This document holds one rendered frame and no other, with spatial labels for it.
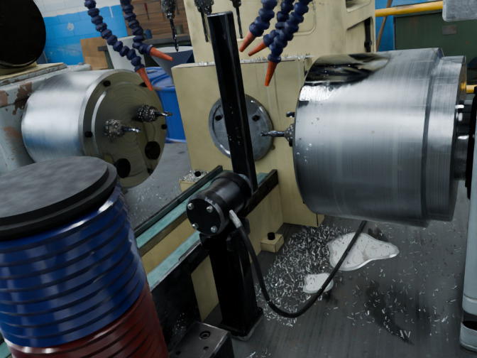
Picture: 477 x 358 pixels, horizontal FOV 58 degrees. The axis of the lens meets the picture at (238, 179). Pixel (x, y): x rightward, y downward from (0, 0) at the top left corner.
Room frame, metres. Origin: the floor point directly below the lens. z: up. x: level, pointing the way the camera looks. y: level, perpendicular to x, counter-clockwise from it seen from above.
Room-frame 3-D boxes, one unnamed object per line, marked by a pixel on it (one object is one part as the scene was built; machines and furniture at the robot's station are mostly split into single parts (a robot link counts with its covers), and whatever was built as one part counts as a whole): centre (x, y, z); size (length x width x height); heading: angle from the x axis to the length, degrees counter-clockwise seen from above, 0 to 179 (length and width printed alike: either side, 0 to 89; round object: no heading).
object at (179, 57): (2.33, 0.24, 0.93); 0.25 x 0.24 x 0.25; 157
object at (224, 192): (0.66, -0.10, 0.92); 0.45 x 0.13 x 0.24; 147
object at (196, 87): (0.90, -0.05, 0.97); 0.30 x 0.11 x 0.34; 57
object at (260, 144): (0.85, -0.02, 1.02); 0.15 x 0.02 x 0.15; 57
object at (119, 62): (2.83, 0.57, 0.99); 0.24 x 0.22 x 0.24; 67
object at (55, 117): (0.96, 0.33, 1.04); 0.37 x 0.25 x 0.25; 57
